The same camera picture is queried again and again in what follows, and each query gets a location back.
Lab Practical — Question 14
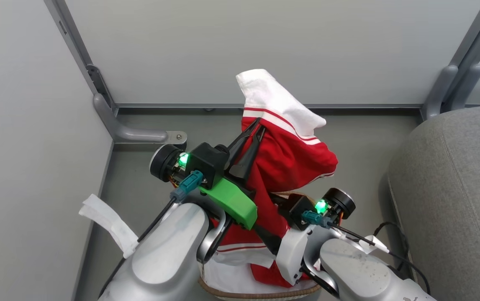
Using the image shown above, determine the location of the white basket liner cloth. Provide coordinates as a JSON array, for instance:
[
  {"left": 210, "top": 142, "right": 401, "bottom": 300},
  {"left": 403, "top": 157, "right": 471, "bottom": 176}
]
[{"left": 202, "top": 259, "right": 318, "bottom": 295}]

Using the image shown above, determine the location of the white basket with rope rim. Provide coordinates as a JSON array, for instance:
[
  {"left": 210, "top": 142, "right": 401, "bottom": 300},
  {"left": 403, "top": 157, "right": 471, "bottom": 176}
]
[{"left": 198, "top": 190, "right": 322, "bottom": 301}]

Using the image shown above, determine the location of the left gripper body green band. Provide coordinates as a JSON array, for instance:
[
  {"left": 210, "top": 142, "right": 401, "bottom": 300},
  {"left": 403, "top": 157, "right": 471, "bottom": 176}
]
[{"left": 150, "top": 144, "right": 258, "bottom": 230}]

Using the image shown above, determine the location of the grey frame floor rail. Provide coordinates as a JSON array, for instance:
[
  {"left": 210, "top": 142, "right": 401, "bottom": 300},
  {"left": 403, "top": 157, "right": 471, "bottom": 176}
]
[{"left": 114, "top": 103, "right": 425, "bottom": 111}]

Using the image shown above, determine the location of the red and white garment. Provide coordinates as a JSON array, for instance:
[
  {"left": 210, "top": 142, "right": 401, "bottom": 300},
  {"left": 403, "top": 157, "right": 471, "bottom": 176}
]
[{"left": 213, "top": 69, "right": 339, "bottom": 289}]

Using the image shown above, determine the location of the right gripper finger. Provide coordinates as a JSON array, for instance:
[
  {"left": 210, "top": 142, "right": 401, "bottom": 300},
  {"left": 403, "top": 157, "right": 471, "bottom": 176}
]
[
  {"left": 253, "top": 224, "right": 282, "bottom": 256},
  {"left": 257, "top": 224, "right": 284, "bottom": 252}
]

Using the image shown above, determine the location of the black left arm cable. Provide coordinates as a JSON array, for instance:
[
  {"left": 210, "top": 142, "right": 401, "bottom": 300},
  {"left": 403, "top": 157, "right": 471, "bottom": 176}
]
[{"left": 98, "top": 170, "right": 203, "bottom": 299}]

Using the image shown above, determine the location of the grey fabric sofa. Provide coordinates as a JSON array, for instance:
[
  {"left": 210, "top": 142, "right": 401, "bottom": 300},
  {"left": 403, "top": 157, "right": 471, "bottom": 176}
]
[{"left": 386, "top": 105, "right": 480, "bottom": 301}]

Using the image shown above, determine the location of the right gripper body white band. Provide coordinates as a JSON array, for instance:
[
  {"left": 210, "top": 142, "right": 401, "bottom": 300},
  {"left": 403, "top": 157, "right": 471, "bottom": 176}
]
[{"left": 276, "top": 188, "right": 356, "bottom": 286}]

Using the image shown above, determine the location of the black looped floor cable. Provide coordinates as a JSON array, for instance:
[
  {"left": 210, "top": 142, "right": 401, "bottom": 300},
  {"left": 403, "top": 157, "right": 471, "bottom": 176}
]
[{"left": 374, "top": 222, "right": 410, "bottom": 262}]

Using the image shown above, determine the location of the white cable label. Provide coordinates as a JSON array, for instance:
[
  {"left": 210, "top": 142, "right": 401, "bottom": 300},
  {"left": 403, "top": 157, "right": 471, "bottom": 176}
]
[{"left": 359, "top": 235, "right": 391, "bottom": 255}]

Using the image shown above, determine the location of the black post bracket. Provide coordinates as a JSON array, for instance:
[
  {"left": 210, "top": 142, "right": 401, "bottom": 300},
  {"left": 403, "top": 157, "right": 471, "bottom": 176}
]
[{"left": 86, "top": 64, "right": 113, "bottom": 110}]

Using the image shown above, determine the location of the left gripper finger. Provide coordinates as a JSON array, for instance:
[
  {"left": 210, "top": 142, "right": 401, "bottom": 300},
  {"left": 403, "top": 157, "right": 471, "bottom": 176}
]
[
  {"left": 226, "top": 118, "right": 262, "bottom": 161},
  {"left": 228, "top": 127, "right": 266, "bottom": 182}
]

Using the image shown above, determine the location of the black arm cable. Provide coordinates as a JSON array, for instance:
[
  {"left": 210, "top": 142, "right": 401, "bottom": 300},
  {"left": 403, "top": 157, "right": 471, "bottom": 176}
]
[
  {"left": 301, "top": 210, "right": 431, "bottom": 295},
  {"left": 98, "top": 170, "right": 203, "bottom": 299}
]

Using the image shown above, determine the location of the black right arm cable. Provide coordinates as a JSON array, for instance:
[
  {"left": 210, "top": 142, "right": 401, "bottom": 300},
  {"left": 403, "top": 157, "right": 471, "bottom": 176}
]
[{"left": 301, "top": 210, "right": 431, "bottom": 295}]

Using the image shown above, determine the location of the grey curved frame foot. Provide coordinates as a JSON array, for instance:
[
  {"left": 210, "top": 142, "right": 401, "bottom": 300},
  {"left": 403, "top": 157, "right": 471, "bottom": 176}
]
[
  {"left": 422, "top": 65, "right": 459, "bottom": 122},
  {"left": 449, "top": 63, "right": 480, "bottom": 111},
  {"left": 93, "top": 94, "right": 188, "bottom": 145}
]

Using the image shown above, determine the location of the white fabric strip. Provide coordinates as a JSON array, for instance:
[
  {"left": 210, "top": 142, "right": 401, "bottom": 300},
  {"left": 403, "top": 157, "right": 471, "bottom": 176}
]
[{"left": 79, "top": 194, "right": 140, "bottom": 259}]

